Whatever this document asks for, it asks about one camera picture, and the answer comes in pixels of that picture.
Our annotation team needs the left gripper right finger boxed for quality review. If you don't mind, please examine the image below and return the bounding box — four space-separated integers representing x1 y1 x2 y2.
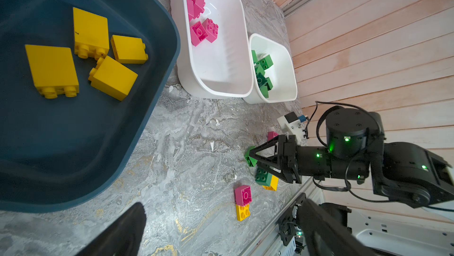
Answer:
296 193 374 256

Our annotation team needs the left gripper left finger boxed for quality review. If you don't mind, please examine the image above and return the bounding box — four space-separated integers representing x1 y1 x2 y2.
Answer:
78 202 147 256

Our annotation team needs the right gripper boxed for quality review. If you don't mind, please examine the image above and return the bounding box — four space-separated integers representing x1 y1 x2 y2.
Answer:
249 135 370 184

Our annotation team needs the dark green lego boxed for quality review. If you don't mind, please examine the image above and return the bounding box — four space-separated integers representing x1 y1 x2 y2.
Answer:
255 167 273 187

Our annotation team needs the yellow lego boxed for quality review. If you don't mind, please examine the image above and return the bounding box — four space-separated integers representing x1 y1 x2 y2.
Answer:
88 56 138 101
73 7 110 61
263 176 279 191
236 204 251 221
25 44 79 100

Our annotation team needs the pink lego front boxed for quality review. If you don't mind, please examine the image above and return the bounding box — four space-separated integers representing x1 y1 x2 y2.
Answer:
234 185 252 206

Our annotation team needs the pink lego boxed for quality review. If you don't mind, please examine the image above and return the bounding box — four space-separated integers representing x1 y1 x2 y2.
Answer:
267 131 279 141
234 185 252 206

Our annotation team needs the yellow lego front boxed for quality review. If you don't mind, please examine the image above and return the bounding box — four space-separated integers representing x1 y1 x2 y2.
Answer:
73 7 110 61
236 204 251 221

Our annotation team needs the green lego top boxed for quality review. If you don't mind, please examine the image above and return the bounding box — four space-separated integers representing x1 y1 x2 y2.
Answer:
258 55 274 70

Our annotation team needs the pink lego brick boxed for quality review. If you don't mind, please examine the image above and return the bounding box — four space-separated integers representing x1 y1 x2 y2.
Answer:
190 22 208 46

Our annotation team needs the yellow lego brick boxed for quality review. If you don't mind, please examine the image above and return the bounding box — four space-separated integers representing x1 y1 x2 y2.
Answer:
111 35 148 65

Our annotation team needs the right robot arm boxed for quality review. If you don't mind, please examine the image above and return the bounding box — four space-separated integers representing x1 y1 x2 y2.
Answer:
247 102 454 256

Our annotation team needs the pink lego far right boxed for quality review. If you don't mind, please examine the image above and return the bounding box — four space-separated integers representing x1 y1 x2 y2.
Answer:
267 131 279 141

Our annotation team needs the green lego centre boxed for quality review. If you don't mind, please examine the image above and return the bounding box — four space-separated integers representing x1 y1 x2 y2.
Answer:
244 146 257 167

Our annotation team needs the white bin right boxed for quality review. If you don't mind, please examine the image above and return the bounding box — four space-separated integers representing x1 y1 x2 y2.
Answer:
244 33 297 104

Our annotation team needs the white bin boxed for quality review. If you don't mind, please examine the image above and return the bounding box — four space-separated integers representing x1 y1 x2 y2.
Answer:
244 33 297 104
170 0 254 99

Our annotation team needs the white bin middle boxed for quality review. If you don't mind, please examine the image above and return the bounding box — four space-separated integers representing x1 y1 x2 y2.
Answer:
170 0 254 99

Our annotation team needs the teal plastic bin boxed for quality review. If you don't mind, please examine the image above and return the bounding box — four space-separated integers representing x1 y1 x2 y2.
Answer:
1 0 180 213

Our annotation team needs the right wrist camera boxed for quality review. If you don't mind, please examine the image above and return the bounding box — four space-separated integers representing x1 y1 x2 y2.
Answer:
277 112 308 146

